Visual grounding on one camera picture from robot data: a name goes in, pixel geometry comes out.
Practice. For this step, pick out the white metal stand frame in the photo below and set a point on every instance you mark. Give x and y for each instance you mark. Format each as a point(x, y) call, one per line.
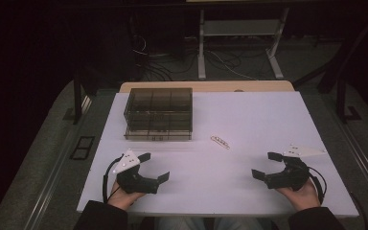
point(239, 28)

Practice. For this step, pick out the person's right hand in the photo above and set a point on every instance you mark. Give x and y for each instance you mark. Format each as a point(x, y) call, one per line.
point(305, 198)

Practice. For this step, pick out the small white object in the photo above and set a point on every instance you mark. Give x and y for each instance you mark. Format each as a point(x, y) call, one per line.
point(220, 142)

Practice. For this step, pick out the dark computer tower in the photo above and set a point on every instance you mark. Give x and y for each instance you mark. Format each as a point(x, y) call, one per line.
point(166, 35)

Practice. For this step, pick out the aluminium floor rail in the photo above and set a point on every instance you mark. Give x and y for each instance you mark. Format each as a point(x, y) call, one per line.
point(364, 153)
point(49, 185)

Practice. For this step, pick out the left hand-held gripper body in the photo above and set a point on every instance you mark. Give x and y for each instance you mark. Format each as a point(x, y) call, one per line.
point(131, 180)

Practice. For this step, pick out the tinted clear drawer box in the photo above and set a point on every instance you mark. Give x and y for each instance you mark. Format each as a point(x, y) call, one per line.
point(158, 111)

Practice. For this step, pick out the wooden table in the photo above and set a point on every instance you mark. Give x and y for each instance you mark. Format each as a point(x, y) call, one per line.
point(204, 86)

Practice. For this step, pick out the black rectangular floor frame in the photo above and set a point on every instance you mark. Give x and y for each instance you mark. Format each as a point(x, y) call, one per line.
point(82, 147)

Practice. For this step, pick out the person's left hand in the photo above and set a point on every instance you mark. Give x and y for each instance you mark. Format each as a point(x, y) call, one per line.
point(123, 199)

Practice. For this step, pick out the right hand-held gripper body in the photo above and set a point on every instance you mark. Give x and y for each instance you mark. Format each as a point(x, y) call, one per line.
point(292, 175)

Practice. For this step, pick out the black metal stand leg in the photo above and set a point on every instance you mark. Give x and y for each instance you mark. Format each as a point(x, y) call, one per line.
point(77, 96)
point(341, 99)

